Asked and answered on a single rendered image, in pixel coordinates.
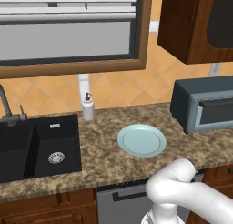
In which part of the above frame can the white wall socket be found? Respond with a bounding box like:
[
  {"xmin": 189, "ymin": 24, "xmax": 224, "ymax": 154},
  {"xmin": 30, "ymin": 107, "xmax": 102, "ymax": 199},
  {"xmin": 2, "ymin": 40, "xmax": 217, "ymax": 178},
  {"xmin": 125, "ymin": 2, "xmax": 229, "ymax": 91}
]
[{"xmin": 208, "ymin": 62, "xmax": 222, "ymax": 77}]

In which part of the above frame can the black kitchen sink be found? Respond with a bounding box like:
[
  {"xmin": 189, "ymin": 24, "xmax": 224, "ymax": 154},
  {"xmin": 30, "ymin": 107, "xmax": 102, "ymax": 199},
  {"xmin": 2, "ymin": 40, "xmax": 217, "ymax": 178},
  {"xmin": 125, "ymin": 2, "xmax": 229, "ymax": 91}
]
[{"xmin": 0, "ymin": 113, "xmax": 83, "ymax": 184}]

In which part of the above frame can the grey sink tap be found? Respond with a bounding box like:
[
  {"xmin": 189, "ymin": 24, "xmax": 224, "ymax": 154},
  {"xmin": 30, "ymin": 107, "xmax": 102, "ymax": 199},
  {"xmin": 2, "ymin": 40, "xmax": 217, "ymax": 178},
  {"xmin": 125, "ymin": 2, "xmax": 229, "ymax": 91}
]
[{"xmin": 0, "ymin": 85, "xmax": 28, "ymax": 127}]

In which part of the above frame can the grey dishwasher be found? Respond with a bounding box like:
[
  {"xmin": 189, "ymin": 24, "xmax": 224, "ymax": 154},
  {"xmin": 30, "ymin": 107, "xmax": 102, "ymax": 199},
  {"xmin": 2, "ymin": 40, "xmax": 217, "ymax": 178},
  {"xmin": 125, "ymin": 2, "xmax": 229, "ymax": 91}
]
[{"xmin": 96, "ymin": 168, "xmax": 207, "ymax": 224}]

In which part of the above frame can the dark grey toaster oven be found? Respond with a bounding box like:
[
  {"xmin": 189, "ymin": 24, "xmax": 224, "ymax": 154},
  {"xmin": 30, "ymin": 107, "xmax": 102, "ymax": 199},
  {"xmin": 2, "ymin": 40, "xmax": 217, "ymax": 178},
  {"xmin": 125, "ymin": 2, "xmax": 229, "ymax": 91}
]
[{"xmin": 169, "ymin": 75, "xmax": 233, "ymax": 135}]

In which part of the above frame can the dark wood wall cupboard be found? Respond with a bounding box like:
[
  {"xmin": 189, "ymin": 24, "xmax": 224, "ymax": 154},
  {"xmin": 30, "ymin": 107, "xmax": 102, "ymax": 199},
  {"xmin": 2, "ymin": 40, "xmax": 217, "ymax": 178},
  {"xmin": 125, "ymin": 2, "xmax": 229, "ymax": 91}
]
[{"xmin": 157, "ymin": 0, "xmax": 233, "ymax": 66}]

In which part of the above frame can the toaster oven door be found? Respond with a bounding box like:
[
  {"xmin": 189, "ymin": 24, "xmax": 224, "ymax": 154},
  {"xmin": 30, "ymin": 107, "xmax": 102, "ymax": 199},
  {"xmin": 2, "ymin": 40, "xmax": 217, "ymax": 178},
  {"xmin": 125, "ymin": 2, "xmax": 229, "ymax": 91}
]
[{"xmin": 193, "ymin": 90, "xmax": 233, "ymax": 132}]

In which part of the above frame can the white soap dispenser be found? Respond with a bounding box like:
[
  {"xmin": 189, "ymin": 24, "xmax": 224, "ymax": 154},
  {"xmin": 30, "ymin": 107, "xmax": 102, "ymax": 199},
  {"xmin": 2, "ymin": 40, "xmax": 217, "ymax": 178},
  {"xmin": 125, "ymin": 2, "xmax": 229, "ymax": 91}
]
[{"xmin": 81, "ymin": 92, "xmax": 96, "ymax": 122}]

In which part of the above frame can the wood framed window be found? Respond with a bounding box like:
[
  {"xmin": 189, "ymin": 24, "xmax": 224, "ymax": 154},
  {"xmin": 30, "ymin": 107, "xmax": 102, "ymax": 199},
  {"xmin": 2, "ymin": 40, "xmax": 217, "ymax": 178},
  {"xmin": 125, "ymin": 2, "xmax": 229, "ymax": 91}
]
[{"xmin": 0, "ymin": 0, "xmax": 154, "ymax": 80}]

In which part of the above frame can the black toaster oven door handle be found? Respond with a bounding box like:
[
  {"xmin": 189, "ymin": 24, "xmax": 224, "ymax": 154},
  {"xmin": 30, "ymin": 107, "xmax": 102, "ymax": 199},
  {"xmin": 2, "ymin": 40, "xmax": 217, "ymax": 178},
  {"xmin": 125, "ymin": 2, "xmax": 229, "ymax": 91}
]
[{"xmin": 198, "ymin": 97, "xmax": 233, "ymax": 108}]

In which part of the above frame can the pale blue plate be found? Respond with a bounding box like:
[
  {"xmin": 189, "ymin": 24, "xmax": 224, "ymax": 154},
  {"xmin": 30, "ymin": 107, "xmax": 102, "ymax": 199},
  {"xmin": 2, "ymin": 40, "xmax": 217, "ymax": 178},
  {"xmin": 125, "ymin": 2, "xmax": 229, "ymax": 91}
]
[{"xmin": 116, "ymin": 123, "xmax": 167, "ymax": 158}]

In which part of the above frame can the white paper towel holder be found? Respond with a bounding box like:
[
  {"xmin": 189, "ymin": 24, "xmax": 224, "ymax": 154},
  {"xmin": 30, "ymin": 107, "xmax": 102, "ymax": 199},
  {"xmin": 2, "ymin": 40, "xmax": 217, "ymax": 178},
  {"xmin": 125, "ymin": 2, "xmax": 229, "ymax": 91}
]
[{"xmin": 77, "ymin": 73, "xmax": 91, "ymax": 111}]

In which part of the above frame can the black dishwasher handle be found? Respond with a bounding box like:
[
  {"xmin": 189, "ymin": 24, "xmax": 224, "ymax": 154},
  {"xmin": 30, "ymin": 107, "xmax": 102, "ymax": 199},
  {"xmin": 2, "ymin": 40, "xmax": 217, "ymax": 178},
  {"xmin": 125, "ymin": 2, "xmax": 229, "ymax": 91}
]
[{"xmin": 112, "ymin": 189, "xmax": 149, "ymax": 203}]

